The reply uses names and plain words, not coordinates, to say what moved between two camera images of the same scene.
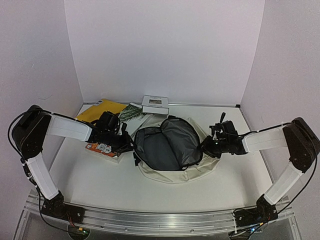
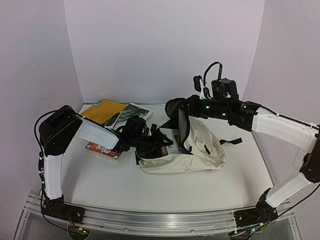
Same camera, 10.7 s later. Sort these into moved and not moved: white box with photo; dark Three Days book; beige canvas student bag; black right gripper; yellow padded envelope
Moved: black right gripper; beige canvas student bag; white box with photo
Not moved: dark Three Days book; yellow padded envelope
